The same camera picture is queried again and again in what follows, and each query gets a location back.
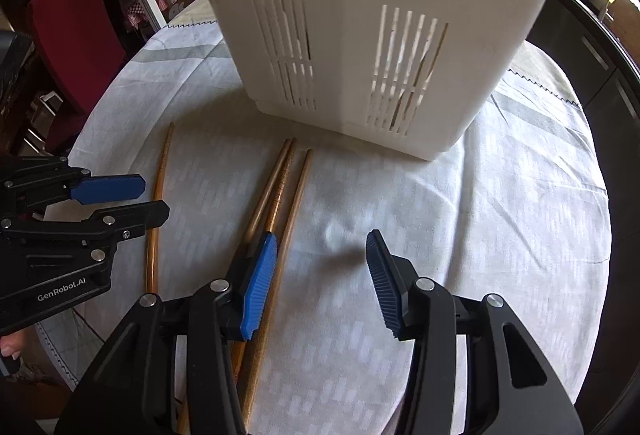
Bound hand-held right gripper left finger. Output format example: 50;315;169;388
52;231;279;435

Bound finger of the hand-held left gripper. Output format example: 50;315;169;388
0;200;170;266
0;156;147;218

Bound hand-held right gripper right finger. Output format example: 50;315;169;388
365;230;586;435

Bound light bamboo chopstick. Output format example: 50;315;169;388
145;122;176;295

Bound brown wooden chopstick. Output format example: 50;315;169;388
242;148;315;435
172;138;292;435

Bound brown grooved chopstick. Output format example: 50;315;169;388
230;138;299;386

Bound person's left hand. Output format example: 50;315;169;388
0;334;25;361

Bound grey green patterned tablecloth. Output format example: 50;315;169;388
37;0;613;435

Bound red chair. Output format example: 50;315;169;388
27;0;128;116

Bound green lower kitchen cabinets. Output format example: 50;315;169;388
527;0;640;156

